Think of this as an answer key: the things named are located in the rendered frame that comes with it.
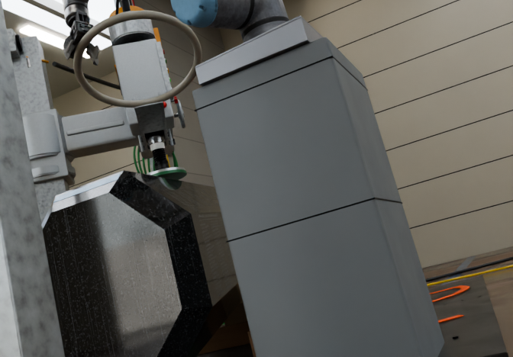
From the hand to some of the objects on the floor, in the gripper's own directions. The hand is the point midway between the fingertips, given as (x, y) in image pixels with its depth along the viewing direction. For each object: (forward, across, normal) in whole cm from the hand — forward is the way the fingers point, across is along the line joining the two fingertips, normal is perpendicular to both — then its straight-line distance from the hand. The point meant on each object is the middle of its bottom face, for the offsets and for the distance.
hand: (82, 62), depth 208 cm
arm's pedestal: (+128, +54, -23) cm, 141 cm away
